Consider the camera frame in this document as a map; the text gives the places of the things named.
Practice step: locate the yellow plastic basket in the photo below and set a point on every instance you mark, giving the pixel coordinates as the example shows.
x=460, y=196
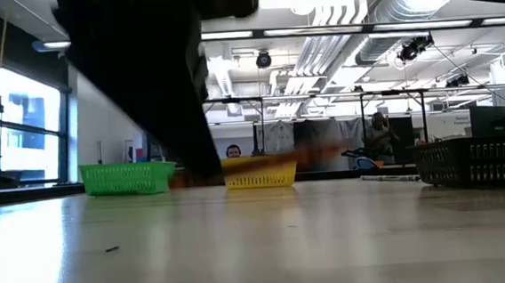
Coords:
x=259, y=179

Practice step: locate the small dark crayon fragment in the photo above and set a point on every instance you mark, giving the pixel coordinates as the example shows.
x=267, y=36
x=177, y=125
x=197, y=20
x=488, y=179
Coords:
x=112, y=249

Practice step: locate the black aluminium table frame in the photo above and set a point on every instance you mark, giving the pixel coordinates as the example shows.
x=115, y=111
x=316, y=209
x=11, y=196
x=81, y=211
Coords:
x=38, y=194

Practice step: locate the black monitor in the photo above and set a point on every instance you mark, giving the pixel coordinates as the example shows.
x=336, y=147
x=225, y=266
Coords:
x=500, y=119

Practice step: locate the person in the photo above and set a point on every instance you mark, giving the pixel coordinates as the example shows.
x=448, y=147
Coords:
x=233, y=151
x=381, y=139

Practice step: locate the black ceiling camera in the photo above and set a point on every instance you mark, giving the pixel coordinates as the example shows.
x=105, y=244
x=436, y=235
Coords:
x=458, y=81
x=411, y=50
x=264, y=60

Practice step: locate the white ceiling pipes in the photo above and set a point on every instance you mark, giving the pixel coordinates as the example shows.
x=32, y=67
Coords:
x=305, y=66

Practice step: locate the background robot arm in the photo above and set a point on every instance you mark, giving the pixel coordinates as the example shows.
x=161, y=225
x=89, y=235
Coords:
x=360, y=152

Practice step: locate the black curtain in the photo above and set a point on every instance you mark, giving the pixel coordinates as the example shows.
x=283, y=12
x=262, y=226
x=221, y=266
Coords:
x=318, y=130

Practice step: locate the orange crayon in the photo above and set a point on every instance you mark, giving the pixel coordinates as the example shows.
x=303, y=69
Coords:
x=320, y=153

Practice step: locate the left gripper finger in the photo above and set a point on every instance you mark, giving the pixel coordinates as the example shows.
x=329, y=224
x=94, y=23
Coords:
x=141, y=78
x=200, y=60

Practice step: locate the black camera gantry frame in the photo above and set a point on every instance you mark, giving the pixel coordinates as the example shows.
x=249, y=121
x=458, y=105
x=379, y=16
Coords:
x=391, y=92
x=236, y=100

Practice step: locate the white crayon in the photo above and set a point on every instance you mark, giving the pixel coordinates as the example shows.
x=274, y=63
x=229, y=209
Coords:
x=389, y=178

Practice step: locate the overhead light bar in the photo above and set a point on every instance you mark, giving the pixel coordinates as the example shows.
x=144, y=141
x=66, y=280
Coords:
x=316, y=30

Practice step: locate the black plastic basket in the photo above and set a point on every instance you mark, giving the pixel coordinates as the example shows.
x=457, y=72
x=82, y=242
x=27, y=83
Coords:
x=481, y=161

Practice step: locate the green plastic basket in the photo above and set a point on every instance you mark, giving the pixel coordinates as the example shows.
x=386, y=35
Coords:
x=126, y=179

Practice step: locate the black panel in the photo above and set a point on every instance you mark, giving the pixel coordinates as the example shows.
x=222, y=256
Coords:
x=408, y=141

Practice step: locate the large window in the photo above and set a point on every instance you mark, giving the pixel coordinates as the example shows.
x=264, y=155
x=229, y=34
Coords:
x=24, y=130

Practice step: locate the white patterned curtain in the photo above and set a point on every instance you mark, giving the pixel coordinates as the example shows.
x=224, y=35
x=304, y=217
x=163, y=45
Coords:
x=279, y=137

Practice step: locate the grey curtain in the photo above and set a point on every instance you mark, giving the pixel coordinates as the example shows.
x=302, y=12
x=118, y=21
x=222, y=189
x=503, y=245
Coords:
x=352, y=130

